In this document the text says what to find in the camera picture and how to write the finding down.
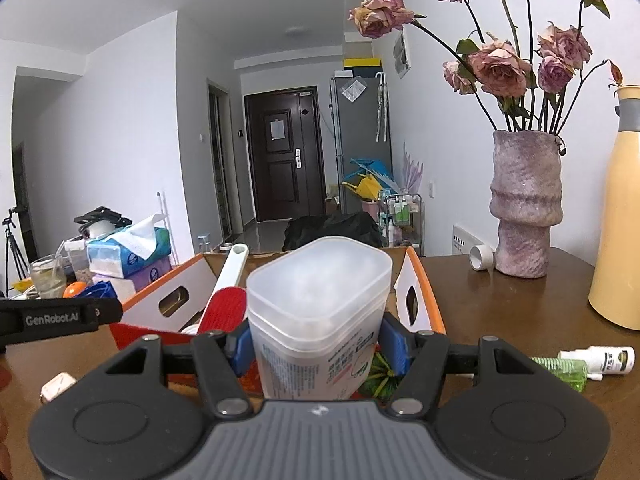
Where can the black tripod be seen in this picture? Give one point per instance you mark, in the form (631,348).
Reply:
(8,221)

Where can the grey refrigerator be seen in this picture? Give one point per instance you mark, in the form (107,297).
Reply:
(360,130)

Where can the glass of lemon water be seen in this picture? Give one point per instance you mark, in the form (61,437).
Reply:
(47,280)

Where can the grey interior door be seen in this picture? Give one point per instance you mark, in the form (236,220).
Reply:
(220,170)

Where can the clear plastic bottle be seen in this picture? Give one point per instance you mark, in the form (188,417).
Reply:
(204,245)

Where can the yellow box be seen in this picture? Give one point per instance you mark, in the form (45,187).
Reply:
(362,64)

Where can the white paper sheet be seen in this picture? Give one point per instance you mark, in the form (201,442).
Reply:
(278,130)

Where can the frosted plastic container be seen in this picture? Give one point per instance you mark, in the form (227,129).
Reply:
(310,310)

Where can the small white plastic case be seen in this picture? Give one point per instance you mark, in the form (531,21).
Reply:
(57,387)

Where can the metal trolley cart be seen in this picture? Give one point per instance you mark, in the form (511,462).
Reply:
(400,215)

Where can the clear plastic pouch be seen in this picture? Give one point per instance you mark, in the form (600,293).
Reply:
(354,90)

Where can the green gel bottle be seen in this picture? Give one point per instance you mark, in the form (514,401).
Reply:
(565,373)

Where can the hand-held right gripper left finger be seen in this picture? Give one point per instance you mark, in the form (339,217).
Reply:
(242,349)

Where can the white tape roll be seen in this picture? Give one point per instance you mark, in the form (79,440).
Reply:
(489,258)

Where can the blue tissue pack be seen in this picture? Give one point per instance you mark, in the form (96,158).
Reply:
(117,255)

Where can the purple tissue pack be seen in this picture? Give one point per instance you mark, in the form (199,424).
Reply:
(152,274)

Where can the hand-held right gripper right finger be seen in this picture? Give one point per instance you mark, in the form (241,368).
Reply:
(395,345)

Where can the dark brown entrance door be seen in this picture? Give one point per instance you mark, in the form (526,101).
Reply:
(285,185)

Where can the purple feather decoration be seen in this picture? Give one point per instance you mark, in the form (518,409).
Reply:
(412,170)

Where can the orange fruit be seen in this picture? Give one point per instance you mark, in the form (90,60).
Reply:
(75,290)

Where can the black plastic device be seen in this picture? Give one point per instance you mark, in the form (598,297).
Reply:
(102,217)

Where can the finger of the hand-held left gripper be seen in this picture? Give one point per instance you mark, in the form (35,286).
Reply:
(111,311)

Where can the bunch of dried pink roses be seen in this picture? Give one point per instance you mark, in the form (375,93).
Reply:
(500,67)

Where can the pink bucket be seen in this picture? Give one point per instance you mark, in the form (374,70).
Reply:
(371,208)

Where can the red lint brush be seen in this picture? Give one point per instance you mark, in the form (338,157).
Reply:
(225,306)

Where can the yellow thermos jug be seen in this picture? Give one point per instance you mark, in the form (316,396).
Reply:
(617,235)

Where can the brown carton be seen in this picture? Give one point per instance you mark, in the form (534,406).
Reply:
(333,205)

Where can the white spray bottle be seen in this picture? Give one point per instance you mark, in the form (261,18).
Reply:
(607,360)

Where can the white folded umbrella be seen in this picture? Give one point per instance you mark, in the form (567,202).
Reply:
(381,105)

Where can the pink ribbed vase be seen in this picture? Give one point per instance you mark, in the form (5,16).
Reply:
(525,210)

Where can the orange-edged cardboard box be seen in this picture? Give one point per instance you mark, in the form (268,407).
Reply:
(145,306)

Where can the clear cereal container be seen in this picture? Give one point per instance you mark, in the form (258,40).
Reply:
(76,260)

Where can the black bag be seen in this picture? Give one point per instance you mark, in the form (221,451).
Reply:
(320,230)

